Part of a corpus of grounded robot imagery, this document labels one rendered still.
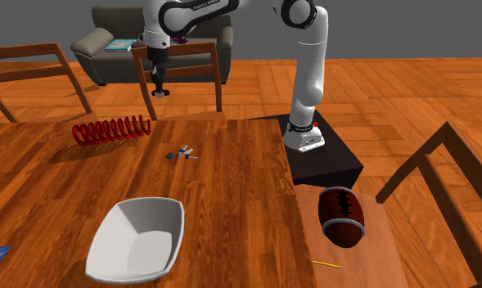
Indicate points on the wooden chair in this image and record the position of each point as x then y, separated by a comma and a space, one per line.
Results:
25, 51
376, 247
184, 48

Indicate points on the grey sofa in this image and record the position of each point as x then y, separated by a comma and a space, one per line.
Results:
117, 66

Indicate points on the yellow pencil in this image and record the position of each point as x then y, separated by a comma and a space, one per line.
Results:
327, 264

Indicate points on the wooden table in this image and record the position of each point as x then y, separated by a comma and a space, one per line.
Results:
232, 191

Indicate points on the white angular bowl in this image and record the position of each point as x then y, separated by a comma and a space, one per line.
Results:
125, 239

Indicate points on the black robot stand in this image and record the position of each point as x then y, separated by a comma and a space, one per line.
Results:
324, 163

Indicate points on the brown football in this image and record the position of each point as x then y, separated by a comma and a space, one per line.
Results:
340, 229

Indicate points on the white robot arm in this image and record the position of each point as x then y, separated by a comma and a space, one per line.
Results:
310, 60

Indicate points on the blue and grey keys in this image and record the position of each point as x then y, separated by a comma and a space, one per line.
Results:
180, 154

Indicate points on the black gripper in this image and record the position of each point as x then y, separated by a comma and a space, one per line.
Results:
157, 54

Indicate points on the red coil spring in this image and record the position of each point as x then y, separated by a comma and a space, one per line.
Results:
105, 130

